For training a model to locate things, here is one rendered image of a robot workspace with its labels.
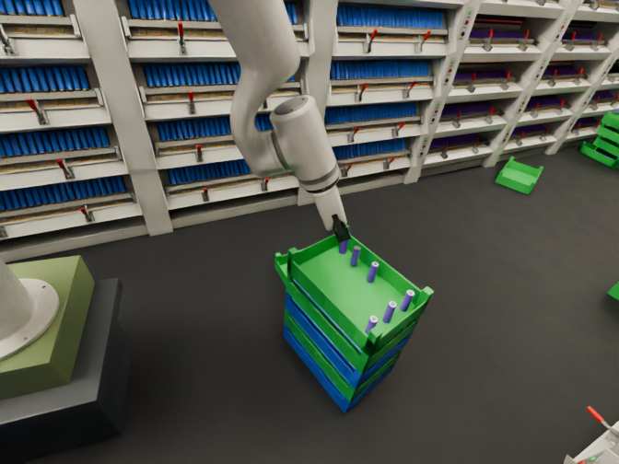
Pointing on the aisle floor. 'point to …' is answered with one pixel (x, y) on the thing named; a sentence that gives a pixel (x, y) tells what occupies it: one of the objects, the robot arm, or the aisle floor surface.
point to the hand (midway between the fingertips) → (341, 230)
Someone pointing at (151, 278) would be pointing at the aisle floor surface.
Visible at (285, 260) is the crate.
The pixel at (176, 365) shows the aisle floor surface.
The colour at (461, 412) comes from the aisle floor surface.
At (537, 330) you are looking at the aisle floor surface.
